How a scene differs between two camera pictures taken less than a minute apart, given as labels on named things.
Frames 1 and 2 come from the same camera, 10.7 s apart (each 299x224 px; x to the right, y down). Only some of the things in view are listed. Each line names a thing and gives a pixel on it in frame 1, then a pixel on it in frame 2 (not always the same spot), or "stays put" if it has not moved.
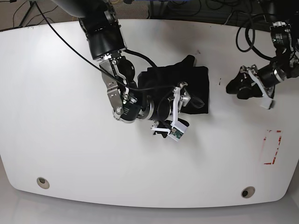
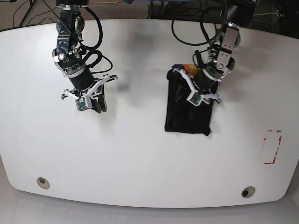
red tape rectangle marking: [280, 139] stays put
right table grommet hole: [248, 192] stays put
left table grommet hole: [43, 183] stays put
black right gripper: [269, 76] → [204, 84]
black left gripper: [163, 108] → [85, 80]
